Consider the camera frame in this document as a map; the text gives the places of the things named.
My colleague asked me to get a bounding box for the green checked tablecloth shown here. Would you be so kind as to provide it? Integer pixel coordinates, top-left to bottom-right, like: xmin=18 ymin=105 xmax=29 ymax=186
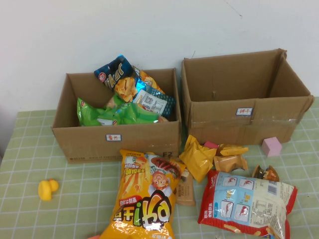
xmin=0 ymin=96 xmax=319 ymax=239

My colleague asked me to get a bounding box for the dark orange snack packet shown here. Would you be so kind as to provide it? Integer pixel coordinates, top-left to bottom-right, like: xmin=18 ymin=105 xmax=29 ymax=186
xmin=252 ymin=164 xmax=280 ymax=182

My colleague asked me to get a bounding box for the red white shrimp chips bag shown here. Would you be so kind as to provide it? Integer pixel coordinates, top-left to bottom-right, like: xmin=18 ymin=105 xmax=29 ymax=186
xmin=197 ymin=170 xmax=299 ymax=239

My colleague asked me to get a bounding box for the large orange fries snack bag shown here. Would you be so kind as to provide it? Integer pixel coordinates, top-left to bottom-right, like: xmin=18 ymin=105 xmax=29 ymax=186
xmin=98 ymin=148 xmax=187 ymax=239

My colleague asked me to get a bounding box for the plain yellow snack packet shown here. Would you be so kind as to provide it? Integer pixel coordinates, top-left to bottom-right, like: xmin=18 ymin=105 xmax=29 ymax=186
xmin=178 ymin=134 xmax=218 ymax=184

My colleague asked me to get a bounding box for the brown orange snack packet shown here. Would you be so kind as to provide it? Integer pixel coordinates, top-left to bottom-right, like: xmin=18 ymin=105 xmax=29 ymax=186
xmin=213 ymin=154 xmax=249 ymax=173

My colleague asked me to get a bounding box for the pink cube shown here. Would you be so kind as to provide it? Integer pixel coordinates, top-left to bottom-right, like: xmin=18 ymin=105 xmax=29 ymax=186
xmin=261 ymin=136 xmax=283 ymax=157

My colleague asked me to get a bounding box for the yellow rubber duck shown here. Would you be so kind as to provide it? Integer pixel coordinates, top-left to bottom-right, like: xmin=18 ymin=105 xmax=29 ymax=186
xmin=37 ymin=178 xmax=59 ymax=201

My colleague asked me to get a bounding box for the blue black chips bag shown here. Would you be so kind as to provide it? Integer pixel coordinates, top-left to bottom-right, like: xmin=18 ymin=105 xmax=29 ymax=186
xmin=93 ymin=53 xmax=177 ymax=118

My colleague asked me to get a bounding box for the cardboard box with printed website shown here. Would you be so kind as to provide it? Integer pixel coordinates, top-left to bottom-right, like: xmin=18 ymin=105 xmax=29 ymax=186
xmin=51 ymin=67 xmax=182 ymax=164

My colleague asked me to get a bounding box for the plain taped cardboard box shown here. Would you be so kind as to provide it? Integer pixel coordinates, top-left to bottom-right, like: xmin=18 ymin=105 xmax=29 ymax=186
xmin=181 ymin=48 xmax=314 ymax=145

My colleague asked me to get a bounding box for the brown biscuit packet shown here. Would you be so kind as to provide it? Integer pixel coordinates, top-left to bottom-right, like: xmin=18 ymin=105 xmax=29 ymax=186
xmin=175 ymin=159 xmax=197 ymax=207

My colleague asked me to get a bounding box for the small yellow snack packet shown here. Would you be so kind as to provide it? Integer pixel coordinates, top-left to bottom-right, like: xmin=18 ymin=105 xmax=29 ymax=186
xmin=217 ymin=143 xmax=249 ymax=157

